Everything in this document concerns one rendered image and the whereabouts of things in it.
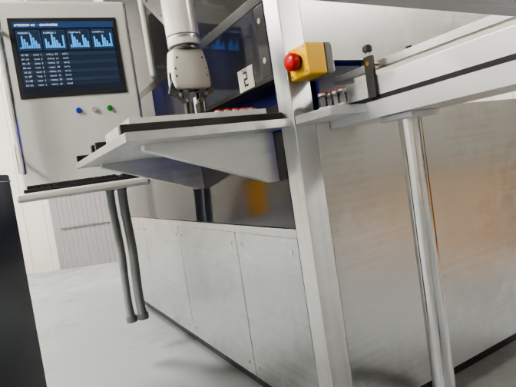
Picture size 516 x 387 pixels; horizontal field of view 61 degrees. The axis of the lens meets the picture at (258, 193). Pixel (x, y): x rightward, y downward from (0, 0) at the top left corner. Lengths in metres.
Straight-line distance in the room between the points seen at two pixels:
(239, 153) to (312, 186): 0.20
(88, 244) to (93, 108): 3.35
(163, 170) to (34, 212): 3.94
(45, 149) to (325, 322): 1.28
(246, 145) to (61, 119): 1.00
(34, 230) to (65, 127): 3.57
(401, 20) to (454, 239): 0.67
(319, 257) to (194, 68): 0.56
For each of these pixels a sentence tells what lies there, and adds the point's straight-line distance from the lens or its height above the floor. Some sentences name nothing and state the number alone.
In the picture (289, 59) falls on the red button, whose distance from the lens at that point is 1.02.
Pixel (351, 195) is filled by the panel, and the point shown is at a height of 0.67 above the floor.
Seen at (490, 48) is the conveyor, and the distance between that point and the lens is 0.86.
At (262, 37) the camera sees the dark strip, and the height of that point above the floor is 1.10.
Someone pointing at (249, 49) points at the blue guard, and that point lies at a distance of 1.24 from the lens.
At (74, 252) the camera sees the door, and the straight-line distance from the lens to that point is 5.23.
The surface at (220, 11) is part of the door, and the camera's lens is 1.40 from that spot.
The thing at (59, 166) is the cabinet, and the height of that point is 0.90.
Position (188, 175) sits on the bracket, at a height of 0.78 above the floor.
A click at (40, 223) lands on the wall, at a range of 5.38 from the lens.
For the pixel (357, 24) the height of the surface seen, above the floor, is 1.11.
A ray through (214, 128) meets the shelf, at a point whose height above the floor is 0.87.
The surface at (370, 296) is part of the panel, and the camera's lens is 1.22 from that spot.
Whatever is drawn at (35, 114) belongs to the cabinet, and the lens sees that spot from 1.93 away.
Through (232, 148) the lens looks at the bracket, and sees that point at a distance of 1.08.
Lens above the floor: 0.77
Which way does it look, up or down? 3 degrees down
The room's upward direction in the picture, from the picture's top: 9 degrees counter-clockwise
